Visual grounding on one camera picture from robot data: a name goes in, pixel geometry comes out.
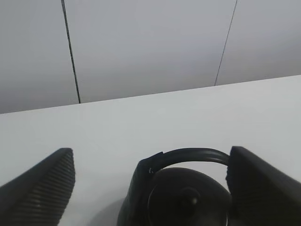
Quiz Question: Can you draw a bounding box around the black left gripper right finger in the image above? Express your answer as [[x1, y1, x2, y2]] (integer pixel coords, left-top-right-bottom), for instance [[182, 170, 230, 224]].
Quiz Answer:
[[226, 146, 301, 226]]

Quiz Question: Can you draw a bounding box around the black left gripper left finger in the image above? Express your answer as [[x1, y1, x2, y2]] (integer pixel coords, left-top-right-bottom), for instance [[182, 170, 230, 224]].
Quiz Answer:
[[0, 148, 75, 226]]

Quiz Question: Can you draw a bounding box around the black teapot kettle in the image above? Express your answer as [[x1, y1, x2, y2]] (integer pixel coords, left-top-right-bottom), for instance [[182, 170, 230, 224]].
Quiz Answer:
[[117, 148, 231, 226]]

